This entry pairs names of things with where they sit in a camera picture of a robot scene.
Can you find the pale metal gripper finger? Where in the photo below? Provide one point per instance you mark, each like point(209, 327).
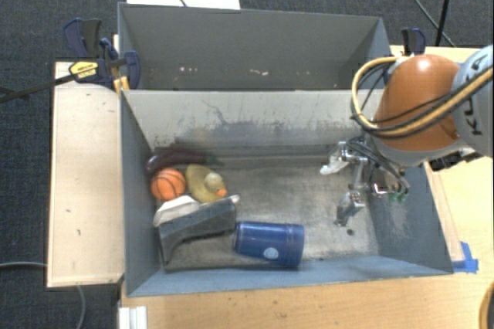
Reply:
point(336, 165)
point(349, 205)

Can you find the grey metal bin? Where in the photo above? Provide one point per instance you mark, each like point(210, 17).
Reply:
point(270, 119)

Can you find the blue cylindrical cup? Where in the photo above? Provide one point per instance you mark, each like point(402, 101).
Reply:
point(268, 244)

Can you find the yellow rubber duck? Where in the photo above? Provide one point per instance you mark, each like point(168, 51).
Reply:
point(202, 184)

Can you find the dark grey wedge-shaped object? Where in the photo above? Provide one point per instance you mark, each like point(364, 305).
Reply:
point(197, 227)

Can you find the purple toy eggplant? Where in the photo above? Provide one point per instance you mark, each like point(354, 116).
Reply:
point(173, 157)

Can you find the orange toy basketball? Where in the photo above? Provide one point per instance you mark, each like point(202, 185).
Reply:
point(168, 184)

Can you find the pale wood board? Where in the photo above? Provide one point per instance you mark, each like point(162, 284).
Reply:
point(86, 180)

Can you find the black cylinder on white bracket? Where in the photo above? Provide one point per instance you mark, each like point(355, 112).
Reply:
point(445, 162)

